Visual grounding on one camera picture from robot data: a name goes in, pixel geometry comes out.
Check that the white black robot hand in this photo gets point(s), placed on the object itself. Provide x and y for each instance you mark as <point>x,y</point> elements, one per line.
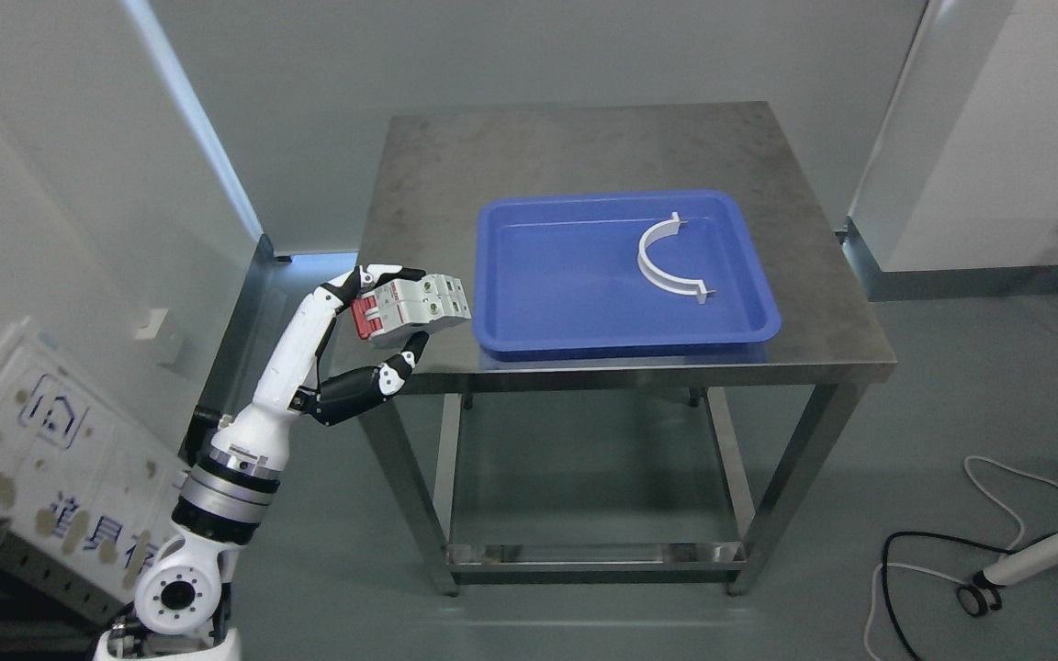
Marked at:
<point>290,386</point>

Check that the white red circuit breaker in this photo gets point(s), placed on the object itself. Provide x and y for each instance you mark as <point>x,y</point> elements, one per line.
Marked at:
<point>388,315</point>

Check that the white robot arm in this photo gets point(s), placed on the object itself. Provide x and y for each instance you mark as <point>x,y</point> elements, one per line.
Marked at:
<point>181,607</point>

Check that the white printed sign board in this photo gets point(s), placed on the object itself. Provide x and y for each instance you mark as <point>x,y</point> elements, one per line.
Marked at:
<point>79,479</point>

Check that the blue plastic tray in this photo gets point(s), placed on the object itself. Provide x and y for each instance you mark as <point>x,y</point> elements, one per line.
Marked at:
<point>556,278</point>

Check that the stainless steel table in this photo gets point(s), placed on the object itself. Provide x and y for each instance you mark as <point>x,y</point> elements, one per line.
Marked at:
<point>773,423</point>

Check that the white semicircular pipe clamp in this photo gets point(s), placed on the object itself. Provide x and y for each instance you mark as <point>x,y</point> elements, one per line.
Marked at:
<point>654,270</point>

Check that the white stand leg with caster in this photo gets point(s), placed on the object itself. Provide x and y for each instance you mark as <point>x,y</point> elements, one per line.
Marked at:
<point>981,594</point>

